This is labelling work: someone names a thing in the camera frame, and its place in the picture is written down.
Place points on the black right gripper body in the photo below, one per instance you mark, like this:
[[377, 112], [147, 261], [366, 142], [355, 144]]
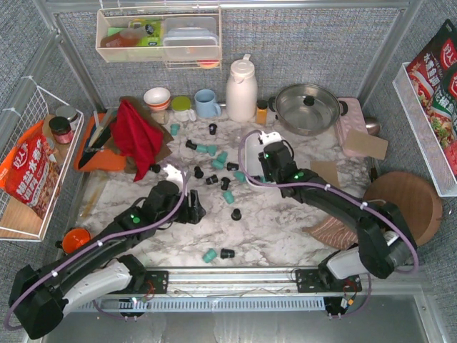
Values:
[[268, 168]]

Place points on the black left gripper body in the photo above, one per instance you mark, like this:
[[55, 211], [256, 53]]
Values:
[[193, 209]]

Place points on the white rectangular storage basket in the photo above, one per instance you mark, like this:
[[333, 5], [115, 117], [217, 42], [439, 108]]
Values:
[[253, 147]]

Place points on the brown cardboard square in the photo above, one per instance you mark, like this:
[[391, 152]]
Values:
[[327, 170]]

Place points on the striped pink knit cloth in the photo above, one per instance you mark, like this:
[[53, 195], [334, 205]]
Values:
[[332, 233]]

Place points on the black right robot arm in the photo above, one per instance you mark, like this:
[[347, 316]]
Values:
[[385, 242]]

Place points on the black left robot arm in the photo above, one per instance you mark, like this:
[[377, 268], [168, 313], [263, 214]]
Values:
[[41, 298]]

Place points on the black coffee capsule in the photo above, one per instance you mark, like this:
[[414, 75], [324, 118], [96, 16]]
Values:
[[232, 166], [227, 253], [189, 144], [212, 129], [236, 214], [225, 181], [198, 173], [213, 179]]

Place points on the clear plastic cup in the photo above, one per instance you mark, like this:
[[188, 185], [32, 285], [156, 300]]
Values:
[[239, 134]]

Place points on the orange spice bottle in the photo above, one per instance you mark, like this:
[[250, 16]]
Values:
[[261, 112]]

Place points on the steel pot with lid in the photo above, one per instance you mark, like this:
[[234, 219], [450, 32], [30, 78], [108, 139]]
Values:
[[307, 109]]

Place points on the orange tray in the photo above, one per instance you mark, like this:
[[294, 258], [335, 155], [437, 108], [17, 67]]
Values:
[[104, 159]]

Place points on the red cloth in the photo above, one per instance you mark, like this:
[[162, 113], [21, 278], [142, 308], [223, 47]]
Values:
[[136, 138]]

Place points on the white thermos jug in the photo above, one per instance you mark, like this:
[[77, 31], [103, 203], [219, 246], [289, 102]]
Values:
[[241, 90]]

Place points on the brown cardboard on tray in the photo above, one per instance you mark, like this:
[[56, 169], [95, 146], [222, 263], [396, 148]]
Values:
[[366, 144]]

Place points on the pink egg tray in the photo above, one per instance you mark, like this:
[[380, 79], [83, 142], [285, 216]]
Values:
[[351, 118]]

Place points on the green lid glass jar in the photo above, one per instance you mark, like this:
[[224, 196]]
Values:
[[182, 109]]

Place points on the light blue mug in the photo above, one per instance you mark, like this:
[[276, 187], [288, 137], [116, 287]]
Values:
[[206, 104]]

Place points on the white bowl with stripes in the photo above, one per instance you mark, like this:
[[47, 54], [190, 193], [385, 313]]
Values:
[[157, 98]]

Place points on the orange ball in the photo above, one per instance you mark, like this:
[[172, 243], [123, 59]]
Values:
[[74, 239]]

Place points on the red lid jar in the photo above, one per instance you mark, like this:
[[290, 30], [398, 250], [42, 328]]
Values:
[[61, 130]]

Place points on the silver lid jar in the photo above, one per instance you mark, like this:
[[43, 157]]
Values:
[[68, 112]]

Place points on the orange snack bag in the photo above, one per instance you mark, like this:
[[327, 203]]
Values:
[[28, 174]]

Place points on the round wooden board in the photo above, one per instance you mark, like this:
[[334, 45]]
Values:
[[418, 201]]

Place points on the clear plastic food container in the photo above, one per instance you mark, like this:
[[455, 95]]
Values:
[[190, 38]]

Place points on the white wire side basket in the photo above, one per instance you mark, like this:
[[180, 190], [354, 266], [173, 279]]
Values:
[[19, 222]]

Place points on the white right wall basket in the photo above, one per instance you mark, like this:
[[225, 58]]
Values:
[[431, 151]]

